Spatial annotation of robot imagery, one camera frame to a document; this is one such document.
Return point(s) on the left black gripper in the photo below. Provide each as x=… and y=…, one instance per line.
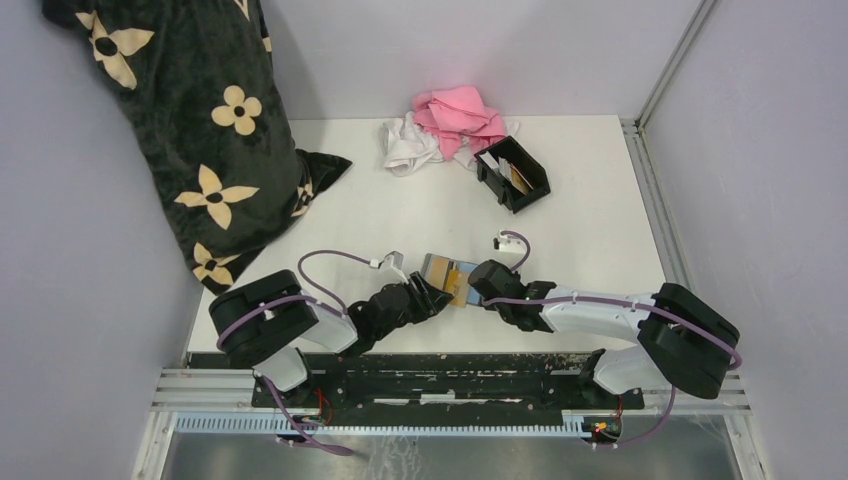
x=429, y=302

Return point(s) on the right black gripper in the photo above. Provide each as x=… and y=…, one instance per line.
x=508, y=271

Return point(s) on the grey leather card holder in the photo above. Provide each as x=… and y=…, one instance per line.
x=474, y=298

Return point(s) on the black plastic card box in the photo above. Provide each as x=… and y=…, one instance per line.
x=511, y=150

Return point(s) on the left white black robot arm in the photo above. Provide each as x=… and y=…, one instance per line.
x=257, y=323

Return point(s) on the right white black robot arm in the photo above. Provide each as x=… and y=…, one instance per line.
x=674, y=338

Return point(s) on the gold card in box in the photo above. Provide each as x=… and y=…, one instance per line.
x=518, y=181

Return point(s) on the white cards in box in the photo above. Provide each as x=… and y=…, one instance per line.
x=498, y=164

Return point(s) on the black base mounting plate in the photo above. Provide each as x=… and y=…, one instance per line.
x=452, y=390

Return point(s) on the white cloth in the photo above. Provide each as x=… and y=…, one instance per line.
x=423, y=137

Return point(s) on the pink cloth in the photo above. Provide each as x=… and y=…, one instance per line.
x=457, y=114

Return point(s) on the black floral blanket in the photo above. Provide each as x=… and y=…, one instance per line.
x=195, y=80

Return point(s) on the corner aluminium post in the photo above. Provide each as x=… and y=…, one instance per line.
x=635, y=132

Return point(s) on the aluminium rail frame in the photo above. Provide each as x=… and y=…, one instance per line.
x=227, y=401

